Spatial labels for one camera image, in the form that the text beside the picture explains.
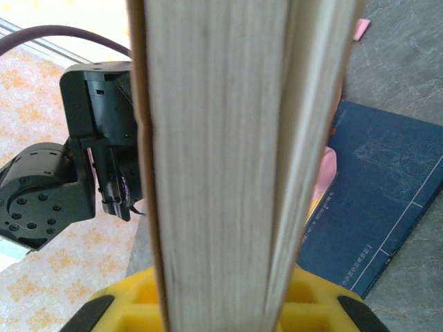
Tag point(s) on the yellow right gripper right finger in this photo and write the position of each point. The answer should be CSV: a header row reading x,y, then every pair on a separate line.
x,y
304,311

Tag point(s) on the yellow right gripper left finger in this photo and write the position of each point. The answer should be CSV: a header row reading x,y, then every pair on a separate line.
x,y
145,311

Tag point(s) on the dark blue book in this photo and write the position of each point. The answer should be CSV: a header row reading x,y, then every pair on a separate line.
x,y
380,193

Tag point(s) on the pink student backpack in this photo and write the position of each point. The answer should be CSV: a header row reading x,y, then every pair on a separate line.
x,y
327,166

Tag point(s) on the brown cover book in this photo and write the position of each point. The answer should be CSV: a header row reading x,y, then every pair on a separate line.
x,y
221,155

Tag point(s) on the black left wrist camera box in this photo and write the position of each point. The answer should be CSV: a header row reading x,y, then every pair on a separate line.
x,y
100,103

